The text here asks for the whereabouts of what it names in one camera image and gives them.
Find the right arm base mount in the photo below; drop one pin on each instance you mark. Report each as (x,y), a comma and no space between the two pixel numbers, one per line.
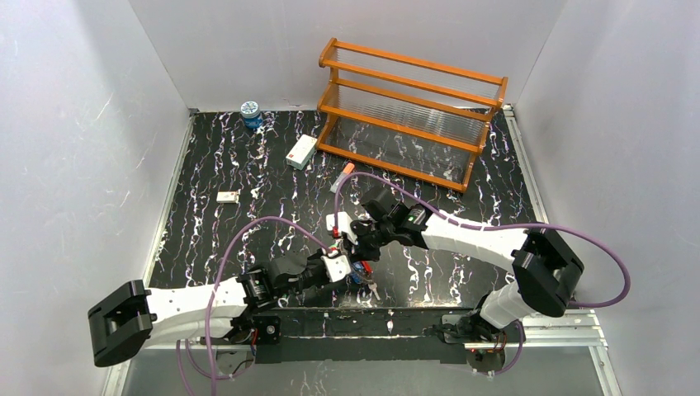
(484,344)

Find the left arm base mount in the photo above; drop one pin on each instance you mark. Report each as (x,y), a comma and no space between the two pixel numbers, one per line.
(257,330)

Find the white red box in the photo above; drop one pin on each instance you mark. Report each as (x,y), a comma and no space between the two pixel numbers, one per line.
(301,153)

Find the orange capped tube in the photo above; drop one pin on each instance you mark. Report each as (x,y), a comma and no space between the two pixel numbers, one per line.
(348,168)

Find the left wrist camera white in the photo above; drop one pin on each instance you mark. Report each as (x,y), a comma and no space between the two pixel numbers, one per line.
(337,265)

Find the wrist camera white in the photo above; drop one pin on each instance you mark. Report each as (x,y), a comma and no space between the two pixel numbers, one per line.
(337,265)
(339,227)

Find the small white card box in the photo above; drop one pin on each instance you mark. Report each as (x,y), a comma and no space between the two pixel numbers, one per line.
(227,197)

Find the metal key organizer ring red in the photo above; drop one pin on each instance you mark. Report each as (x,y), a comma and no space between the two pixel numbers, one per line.
(369,282)

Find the aluminium rail frame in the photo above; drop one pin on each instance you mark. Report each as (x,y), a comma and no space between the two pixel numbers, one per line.
(220,154)

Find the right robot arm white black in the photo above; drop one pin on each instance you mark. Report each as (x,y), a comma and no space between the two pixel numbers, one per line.
(545,268)

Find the blue jar with lid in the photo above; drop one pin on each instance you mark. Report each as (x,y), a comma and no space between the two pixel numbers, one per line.
(251,114)

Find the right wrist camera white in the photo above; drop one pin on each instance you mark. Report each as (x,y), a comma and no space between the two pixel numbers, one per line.
(339,227)

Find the orange wooden shelf rack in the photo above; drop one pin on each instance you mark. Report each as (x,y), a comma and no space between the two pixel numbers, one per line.
(411,116)

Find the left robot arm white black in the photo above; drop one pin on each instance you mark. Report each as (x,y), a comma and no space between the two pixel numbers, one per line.
(133,317)

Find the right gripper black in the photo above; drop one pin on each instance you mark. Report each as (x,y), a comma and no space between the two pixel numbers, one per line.
(361,238)

